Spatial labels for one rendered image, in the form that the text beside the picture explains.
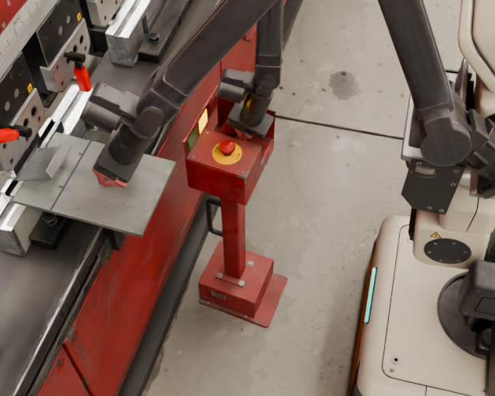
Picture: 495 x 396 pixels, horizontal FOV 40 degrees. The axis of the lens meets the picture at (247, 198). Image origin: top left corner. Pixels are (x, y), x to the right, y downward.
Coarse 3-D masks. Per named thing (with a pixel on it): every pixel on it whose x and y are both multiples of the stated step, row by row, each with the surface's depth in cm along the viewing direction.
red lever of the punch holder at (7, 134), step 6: (12, 126) 115; (18, 126) 115; (24, 126) 115; (0, 132) 108; (6, 132) 109; (12, 132) 111; (18, 132) 113; (24, 132) 114; (30, 132) 115; (0, 138) 107; (6, 138) 109; (12, 138) 111
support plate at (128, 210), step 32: (64, 160) 134; (96, 160) 134; (160, 160) 134; (32, 192) 129; (64, 192) 129; (96, 192) 129; (128, 192) 129; (160, 192) 129; (96, 224) 126; (128, 224) 125
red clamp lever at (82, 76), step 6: (66, 54) 128; (72, 54) 127; (78, 54) 127; (84, 54) 128; (72, 60) 128; (78, 60) 127; (84, 60) 128; (78, 66) 129; (84, 66) 130; (78, 72) 130; (84, 72) 130; (78, 78) 131; (84, 78) 131; (78, 84) 133; (84, 84) 132; (84, 90) 134
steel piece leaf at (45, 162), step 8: (64, 144) 129; (40, 152) 134; (48, 152) 133; (56, 152) 128; (64, 152) 129; (32, 160) 133; (40, 160) 132; (48, 160) 131; (56, 160) 127; (24, 168) 133; (32, 168) 131; (40, 168) 130; (48, 168) 126; (56, 168) 127; (24, 176) 131; (32, 176) 130; (40, 176) 128; (48, 176) 127
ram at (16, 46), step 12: (0, 0) 105; (12, 0) 108; (24, 0) 112; (48, 0) 119; (0, 12) 106; (12, 12) 109; (36, 12) 116; (48, 12) 120; (0, 24) 107; (36, 24) 117; (24, 36) 114; (12, 48) 112; (0, 60) 109; (12, 60) 113; (0, 72) 110
